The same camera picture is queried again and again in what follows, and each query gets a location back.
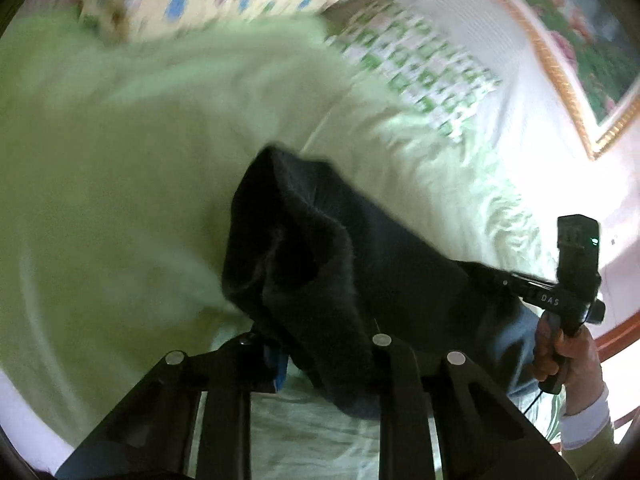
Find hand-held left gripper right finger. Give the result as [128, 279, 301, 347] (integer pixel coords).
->
[371, 333, 577, 480]

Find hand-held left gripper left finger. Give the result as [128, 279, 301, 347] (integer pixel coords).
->
[54, 332, 290, 480]

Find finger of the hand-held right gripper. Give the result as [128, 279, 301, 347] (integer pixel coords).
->
[457, 260, 523, 306]

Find dark pants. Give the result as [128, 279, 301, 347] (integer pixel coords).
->
[221, 145, 543, 420]

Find person's right forearm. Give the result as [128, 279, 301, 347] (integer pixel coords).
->
[559, 384, 621, 476]

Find person's right hand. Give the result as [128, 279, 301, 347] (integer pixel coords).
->
[531, 316, 607, 417]

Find green checkered pillow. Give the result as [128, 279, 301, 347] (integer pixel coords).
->
[325, 0, 503, 146]

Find light green bed sheet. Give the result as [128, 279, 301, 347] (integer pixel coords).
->
[0, 12, 568, 480]

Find gold framed floral picture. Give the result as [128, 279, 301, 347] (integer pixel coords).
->
[457, 0, 640, 161]

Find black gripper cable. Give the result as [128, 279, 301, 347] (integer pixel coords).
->
[521, 389, 546, 416]

